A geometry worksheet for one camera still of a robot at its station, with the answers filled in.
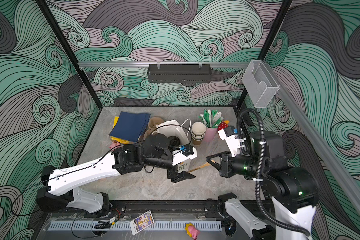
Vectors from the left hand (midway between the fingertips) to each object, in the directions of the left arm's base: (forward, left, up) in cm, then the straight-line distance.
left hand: (194, 165), depth 56 cm
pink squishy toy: (+25, +47, -29) cm, 61 cm away
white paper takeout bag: (+26, +9, -12) cm, 30 cm away
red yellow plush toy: (+39, -25, -25) cm, 53 cm away
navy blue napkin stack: (+37, +39, -27) cm, 60 cm away
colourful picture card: (-16, +22, -30) cm, 41 cm away
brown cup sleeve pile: (+43, +24, -27) cm, 56 cm away
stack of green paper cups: (+31, -7, -21) cm, 38 cm away
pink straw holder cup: (+30, -14, -23) cm, 40 cm away
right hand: (-1, -4, +7) cm, 8 cm away
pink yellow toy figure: (-19, -1, -28) cm, 34 cm away
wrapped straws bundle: (+37, -15, -16) cm, 43 cm away
